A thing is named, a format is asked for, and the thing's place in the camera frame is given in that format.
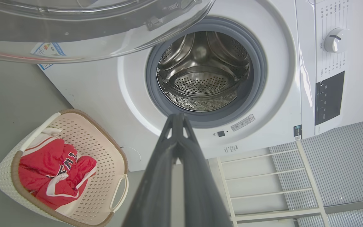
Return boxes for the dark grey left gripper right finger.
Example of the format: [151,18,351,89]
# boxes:
[181,113,232,227]

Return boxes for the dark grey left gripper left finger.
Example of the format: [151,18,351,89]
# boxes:
[122,114,185,227]

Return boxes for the round dark washing machine door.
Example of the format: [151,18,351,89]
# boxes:
[0,0,216,64]

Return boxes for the white front-load washing machine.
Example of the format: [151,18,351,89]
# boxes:
[37,0,363,172]

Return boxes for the round white filter cover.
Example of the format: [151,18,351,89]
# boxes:
[120,146,141,164]

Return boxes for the cream perforated laundry basket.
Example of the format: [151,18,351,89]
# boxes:
[0,109,129,227]

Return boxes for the white warning label sticker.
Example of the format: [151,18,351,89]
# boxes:
[231,114,255,131]

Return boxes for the white metal rack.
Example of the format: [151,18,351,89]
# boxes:
[216,140,331,227]

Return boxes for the red and white garment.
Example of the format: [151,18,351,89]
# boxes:
[18,138,97,211]

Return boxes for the stainless steel washer drum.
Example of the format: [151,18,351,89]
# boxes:
[156,31,251,112]

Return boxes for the black display control panel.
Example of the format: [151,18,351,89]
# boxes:
[314,71,345,126]

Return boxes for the blue energy label sticker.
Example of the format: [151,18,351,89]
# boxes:
[31,43,66,70]

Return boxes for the white round selector knob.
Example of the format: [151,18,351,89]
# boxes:
[324,28,349,53]

